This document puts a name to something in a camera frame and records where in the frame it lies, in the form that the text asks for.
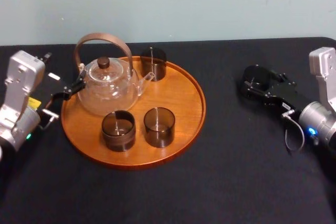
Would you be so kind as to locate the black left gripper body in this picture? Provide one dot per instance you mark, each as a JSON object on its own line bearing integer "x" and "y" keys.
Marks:
{"x": 46, "y": 90}

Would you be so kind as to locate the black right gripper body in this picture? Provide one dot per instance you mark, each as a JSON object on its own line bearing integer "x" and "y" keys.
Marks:
{"x": 284, "y": 94}

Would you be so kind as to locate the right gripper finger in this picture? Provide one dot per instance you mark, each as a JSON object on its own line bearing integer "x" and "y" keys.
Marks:
{"x": 262, "y": 96}
{"x": 280, "y": 75}

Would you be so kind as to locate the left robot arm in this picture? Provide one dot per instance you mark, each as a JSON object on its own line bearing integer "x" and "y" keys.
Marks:
{"x": 18, "y": 90}

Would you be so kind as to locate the round wooden tray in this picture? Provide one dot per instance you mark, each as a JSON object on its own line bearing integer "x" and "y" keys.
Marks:
{"x": 178, "y": 108}

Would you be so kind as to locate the glass teapot lid wooden knob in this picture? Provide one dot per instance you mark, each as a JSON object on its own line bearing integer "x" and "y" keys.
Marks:
{"x": 103, "y": 62}

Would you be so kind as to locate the smoked glass cup dark sleeve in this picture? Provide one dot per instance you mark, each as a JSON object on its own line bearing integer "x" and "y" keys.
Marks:
{"x": 118, "y": 140}
{"x": 158, "y": 70}

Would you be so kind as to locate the black table cloth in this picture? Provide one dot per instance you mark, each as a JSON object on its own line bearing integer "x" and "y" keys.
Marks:
{"x": 168, "y": 195}

